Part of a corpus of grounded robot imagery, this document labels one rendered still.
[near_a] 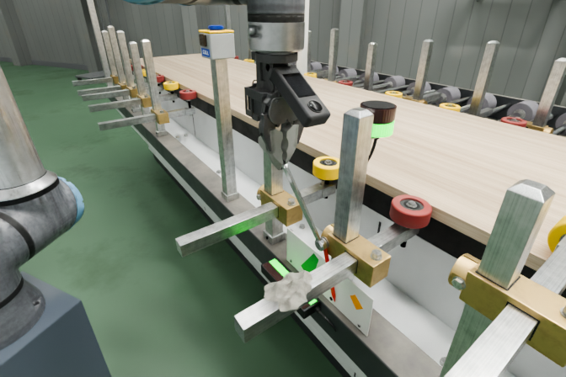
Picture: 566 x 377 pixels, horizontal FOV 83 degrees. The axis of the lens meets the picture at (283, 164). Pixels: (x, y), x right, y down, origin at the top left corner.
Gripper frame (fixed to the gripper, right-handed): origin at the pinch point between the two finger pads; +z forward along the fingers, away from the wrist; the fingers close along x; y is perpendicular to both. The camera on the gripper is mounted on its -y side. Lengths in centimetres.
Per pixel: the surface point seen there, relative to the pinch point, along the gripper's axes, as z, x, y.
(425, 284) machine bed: 31.8, -27.8, -19.5
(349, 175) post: -0.8, -6.0, -11.3
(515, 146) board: 10, -77, -14
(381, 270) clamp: 15.6, -8.0, -19.5
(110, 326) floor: 102, 37, 77
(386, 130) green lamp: -8.3, -11.6, -13.1
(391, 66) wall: 50, -379, 249
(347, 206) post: 5.4, -6.0, -11.5
